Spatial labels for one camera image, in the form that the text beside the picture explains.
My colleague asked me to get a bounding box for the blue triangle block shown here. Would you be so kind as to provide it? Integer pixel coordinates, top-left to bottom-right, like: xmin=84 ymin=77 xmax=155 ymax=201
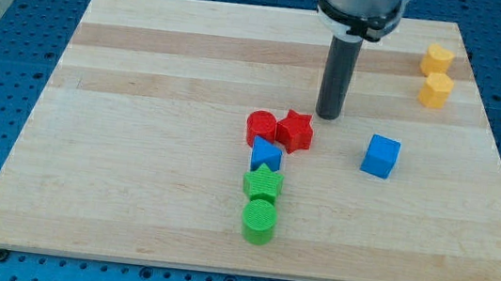
xmin=250 ymin=135 xmax=283 ymax=172

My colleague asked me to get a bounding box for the green star block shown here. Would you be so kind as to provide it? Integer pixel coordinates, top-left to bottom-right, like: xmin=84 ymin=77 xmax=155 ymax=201
xmin=243 ymin=164 xmax=284 ymax=205

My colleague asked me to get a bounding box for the red star block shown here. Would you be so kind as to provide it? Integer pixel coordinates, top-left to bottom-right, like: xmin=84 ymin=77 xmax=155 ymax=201
xmin=275 ymin=109 xmax=314 ymax=153

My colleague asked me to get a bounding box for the wooden board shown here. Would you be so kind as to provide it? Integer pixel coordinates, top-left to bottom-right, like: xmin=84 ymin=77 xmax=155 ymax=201
xmin=0 ymin=0 xmax=501 ymax=281

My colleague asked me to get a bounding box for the yellow hexagon block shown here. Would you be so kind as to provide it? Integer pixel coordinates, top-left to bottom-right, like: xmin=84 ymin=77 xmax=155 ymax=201
xmin=417 ymin=72 xmax=455 ymax=109

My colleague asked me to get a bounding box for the yellow heart block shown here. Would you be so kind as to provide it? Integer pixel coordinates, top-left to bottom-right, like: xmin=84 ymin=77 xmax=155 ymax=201
xmin=419 ymin=43 xmax=455 ymax=76

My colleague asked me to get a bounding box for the blue cube block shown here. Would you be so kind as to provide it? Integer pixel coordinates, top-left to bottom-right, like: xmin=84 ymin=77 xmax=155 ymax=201
xmin=360 ymin=133 xmax=401 ymax=180

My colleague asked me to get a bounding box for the black clamp ring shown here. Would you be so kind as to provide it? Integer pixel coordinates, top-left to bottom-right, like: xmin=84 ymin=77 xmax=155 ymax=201
xmin=312 ymin=0 xmax=413 ymax=48

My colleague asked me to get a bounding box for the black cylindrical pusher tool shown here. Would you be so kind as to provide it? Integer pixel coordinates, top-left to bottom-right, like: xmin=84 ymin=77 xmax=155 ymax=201
xmin=316 ymin=37 xmax=362 ymax=120

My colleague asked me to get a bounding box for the red cylinder block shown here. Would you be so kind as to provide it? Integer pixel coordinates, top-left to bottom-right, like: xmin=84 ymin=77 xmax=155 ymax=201
xmin=245 ymin=110 xmax=277 ymax=147

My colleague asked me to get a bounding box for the green cylinder block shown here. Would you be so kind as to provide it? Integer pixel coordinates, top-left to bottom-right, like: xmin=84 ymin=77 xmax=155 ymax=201
xmin=241 ymin=199 xmax=277 ymax=245

